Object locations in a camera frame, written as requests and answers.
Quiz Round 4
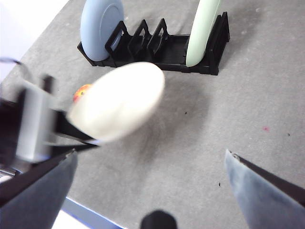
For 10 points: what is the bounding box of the pale blue plate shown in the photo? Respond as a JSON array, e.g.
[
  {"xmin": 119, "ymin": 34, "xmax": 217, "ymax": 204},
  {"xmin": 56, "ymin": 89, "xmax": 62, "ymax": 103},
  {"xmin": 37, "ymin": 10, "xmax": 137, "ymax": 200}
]
[{"xmin": 80, "ymin": 0, "xmax": 125, "ymax": 62}]

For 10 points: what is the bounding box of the black plate rack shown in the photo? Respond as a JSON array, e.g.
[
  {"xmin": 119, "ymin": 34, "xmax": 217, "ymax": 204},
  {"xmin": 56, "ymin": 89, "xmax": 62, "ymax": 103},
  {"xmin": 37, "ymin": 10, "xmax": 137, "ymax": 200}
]
[{"xmin": 77, "ymin": 11, "xmax": 231, "ymax": 76}]

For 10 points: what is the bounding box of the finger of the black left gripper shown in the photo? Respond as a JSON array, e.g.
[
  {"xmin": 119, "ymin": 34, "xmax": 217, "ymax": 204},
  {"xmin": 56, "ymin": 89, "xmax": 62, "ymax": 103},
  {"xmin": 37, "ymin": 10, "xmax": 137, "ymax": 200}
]
[
  {"xmin": 56, "ymin": 114, "xmax": 95, "ymax": 140},
  {"xmin": 50, "ymin": 142, "xmax": 101, "ymax": 154}
]

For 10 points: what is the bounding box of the pale yellow plate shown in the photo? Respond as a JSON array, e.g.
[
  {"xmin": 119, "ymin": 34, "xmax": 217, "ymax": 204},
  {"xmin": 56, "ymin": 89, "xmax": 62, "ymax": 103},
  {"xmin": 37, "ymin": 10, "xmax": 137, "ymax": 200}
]
[{"xmin": 68, "ymin": 61, "xmax": 166, "ymax": 144}]

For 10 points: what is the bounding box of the pale green plate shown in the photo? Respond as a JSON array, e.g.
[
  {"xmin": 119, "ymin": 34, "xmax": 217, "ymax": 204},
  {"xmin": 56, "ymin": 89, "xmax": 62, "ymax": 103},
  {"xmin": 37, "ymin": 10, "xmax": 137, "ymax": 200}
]
[{"xmin": 185, "ymin": 0, "xmax": 224, "ymax": 67}]

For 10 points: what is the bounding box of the red apple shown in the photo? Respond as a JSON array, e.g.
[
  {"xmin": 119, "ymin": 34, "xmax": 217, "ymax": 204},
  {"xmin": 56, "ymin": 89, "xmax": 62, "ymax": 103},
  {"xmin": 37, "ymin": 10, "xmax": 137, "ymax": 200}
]
[{"xmin": 72, "ymin": 83, "xmax": 93, "ymax": 104}]

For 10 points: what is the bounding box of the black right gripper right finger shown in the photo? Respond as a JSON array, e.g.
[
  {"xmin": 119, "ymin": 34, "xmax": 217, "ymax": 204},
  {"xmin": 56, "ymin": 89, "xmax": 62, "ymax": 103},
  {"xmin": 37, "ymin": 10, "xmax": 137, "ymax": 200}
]
[{"xmin": 225, "ymin": 149, "xmax": 305, "ymax": 229}]

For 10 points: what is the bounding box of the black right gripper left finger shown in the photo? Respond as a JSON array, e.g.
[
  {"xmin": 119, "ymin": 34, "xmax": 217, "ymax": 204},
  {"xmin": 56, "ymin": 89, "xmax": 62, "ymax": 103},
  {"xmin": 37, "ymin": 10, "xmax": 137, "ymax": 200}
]
[{"xmin": 0, "ymin": 149, "xmax": 78, "ymax": 229}]

